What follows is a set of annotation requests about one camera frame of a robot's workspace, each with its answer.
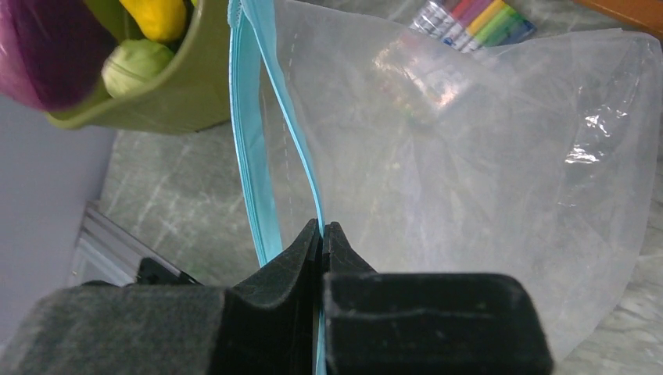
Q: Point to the clear zip bag blue zipper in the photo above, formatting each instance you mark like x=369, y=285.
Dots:
x=536, y=160

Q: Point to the olive green plastic basket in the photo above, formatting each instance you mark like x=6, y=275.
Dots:
x=191, y=94

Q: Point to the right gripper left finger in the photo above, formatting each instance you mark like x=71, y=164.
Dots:
x=262, y=325

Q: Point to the yellow pear toy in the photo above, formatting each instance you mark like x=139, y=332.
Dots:
x=159, y=20

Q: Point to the pack of coloured markers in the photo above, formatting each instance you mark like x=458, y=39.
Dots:
x=469, y=25

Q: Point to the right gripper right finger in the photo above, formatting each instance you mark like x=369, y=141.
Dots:
x=425, y=323

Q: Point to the orange wooden shelf rack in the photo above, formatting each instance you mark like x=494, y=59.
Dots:
x=644, y=15

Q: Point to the purple onion toy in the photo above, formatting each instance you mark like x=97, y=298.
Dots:
x=52, y=52

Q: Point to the pale green cabbage toy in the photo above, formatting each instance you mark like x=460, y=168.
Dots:
x=132, y=64

